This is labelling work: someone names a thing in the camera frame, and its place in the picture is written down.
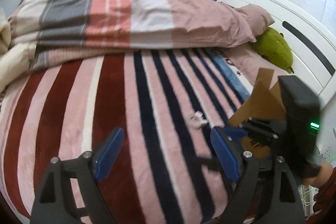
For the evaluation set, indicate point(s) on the pink grey patchwork duvet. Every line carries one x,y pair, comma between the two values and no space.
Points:
127,25

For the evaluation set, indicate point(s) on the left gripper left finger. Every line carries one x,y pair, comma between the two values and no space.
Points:
69,189

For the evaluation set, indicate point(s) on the person's right hand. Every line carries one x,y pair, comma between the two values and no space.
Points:
323,176

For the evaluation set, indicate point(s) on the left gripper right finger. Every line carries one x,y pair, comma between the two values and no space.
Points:
280,202

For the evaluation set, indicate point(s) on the brown cardboard box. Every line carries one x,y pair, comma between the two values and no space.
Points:
265,101

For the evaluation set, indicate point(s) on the green plush toy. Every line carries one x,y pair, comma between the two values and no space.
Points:
272,46

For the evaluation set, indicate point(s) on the pink pillow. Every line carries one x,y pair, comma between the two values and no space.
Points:
257,18

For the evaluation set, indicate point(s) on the white bed headboard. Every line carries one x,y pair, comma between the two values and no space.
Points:
312,45

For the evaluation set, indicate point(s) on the striped pink fleece blanket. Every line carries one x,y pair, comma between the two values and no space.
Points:
140,123

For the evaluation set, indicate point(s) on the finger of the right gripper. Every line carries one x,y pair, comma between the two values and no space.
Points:
235,132

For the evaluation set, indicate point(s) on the cream fleece blanket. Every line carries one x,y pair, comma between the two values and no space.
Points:
16,60

